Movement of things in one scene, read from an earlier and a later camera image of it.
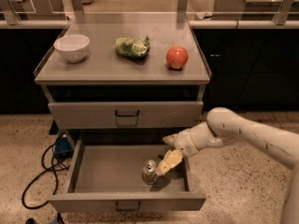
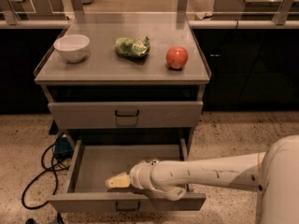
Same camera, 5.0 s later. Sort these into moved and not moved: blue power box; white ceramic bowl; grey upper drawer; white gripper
Moved: white gripper
Not moved: white ceramic bowl; grey upper drawer; blue power box
